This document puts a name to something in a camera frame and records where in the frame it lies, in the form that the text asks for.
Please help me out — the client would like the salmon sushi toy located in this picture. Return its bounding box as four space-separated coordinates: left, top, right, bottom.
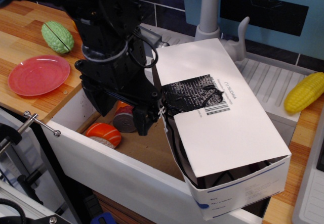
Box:
86 122 122 149

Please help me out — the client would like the grey salt shaker toy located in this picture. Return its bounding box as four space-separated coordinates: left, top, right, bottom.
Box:
140 26 170 48

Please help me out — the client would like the pink plastic plate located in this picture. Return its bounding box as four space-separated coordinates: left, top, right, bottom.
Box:
8 55 70 97

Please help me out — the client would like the yellow toy corn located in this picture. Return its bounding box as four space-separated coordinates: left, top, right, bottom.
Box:
283 72 323 114

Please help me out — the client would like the metal clamp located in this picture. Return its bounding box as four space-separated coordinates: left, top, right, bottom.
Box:
1 111 61 156

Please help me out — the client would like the green toy bitter gourd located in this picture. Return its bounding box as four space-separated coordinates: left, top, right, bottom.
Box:
41 21 74 54

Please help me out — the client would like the beans toy can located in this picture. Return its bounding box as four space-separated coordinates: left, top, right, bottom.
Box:
113 101 136 133

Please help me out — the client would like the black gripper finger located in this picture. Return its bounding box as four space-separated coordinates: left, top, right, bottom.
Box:
83 87 117 116
132 102 165 136

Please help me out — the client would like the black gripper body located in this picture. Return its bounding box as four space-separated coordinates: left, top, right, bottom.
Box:
75 37 161 107

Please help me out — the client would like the grey toy faucet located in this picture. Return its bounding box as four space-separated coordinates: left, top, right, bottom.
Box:
195 0 250 62

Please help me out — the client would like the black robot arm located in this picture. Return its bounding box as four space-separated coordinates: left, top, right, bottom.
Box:
62 0 161 136

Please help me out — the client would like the white cardboard box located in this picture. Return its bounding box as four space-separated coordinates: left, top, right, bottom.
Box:
156 38 291 223

